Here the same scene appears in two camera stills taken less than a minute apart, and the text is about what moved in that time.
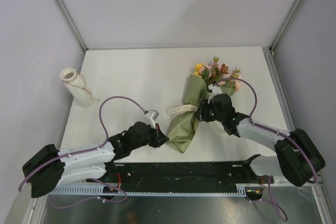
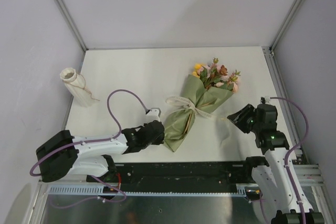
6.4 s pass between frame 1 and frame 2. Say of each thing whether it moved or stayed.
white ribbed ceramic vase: stayed
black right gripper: moved
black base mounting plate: stayed
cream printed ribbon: moved
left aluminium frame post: stayed
